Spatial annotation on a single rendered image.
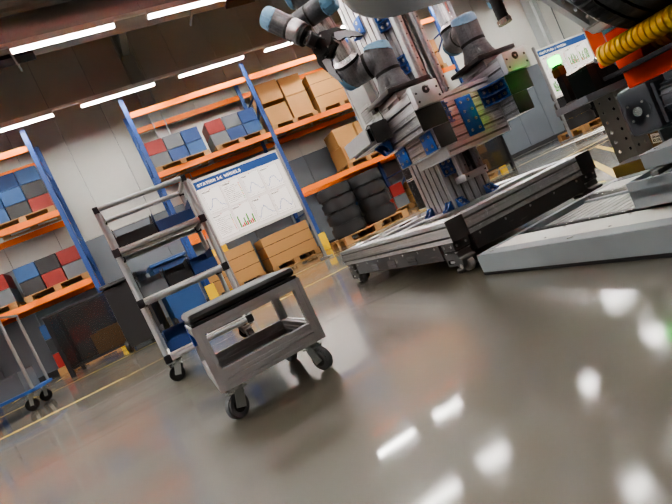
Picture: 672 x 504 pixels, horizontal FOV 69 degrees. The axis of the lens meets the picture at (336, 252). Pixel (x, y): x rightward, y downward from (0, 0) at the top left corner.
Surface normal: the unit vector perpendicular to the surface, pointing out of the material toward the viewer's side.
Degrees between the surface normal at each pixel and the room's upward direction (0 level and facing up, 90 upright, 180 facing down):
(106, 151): 90
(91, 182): 90
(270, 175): 90
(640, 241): 90
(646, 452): 0
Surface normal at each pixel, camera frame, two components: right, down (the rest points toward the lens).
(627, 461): -0.42, -0.91
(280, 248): 0.34, -0.11
